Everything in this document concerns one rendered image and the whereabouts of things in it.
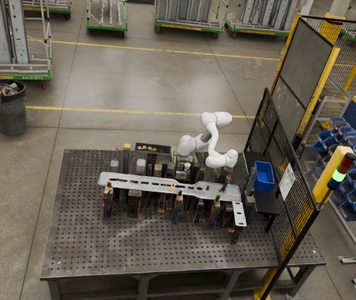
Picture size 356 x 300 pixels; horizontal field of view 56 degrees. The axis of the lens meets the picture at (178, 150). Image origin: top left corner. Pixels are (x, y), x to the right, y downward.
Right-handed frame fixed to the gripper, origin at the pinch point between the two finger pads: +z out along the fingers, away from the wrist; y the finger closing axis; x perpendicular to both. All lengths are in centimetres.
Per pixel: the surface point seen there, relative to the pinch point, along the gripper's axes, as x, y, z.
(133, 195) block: -83, 20, 6
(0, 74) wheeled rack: -341, -298, 86
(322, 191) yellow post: 59, 52, -55
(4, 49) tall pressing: -343, -334, 57
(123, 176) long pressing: -96, -6, 9
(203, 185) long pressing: -17.1, -4.7, 9.2
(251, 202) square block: 26.5, 17.0, 3.4
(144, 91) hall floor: -95, -348, 114
